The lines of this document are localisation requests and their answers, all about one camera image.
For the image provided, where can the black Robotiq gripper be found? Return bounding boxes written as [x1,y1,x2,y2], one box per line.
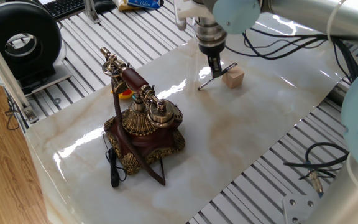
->
[198,41,227,79]

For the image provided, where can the silver and black pen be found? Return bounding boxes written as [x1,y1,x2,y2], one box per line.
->
[197,62,239,91]

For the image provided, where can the antique brass rotary phone base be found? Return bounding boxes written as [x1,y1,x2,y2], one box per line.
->
[103,104,186,175]

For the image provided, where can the silver robot base mounting plate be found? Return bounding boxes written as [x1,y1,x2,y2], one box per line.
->
[282,194,323,224]

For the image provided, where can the brass and maroon phone handset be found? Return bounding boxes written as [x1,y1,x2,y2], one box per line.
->
[100,47,176,128]

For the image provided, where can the small wooden cube block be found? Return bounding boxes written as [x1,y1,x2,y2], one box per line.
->
[221,65,246,90]

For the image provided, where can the glossy marble pattern mat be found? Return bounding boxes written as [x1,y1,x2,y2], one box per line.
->
[25,12,358,224]

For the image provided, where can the yellow orange turtle toy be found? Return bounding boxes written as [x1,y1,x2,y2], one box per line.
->
[111,88,135,100]

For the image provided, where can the blue printed package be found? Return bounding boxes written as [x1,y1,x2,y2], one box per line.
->
[126,0,165,10]

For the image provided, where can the white zip tie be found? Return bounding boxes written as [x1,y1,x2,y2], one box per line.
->
[326,0,348,43]

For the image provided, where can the black computer keyboard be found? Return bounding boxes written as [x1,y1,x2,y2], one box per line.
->
[42,0,87,21]

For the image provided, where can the white plastic wrist mount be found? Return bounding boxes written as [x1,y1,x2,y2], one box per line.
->
[173,0,209,31]

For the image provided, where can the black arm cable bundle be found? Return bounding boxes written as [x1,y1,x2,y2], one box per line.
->
[224,27,358,82]

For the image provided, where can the aluminium upright post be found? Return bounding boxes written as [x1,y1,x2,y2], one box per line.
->
[82,0,102,24]

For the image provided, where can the black cables at robot base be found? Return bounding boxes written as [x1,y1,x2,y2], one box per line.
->
[283,142,351,197]

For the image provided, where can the thin black phone line cable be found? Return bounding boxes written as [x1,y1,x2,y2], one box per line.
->
[102,133,127,189]

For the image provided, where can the black floor cable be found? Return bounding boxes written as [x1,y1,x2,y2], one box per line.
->
[4,93,22,131]

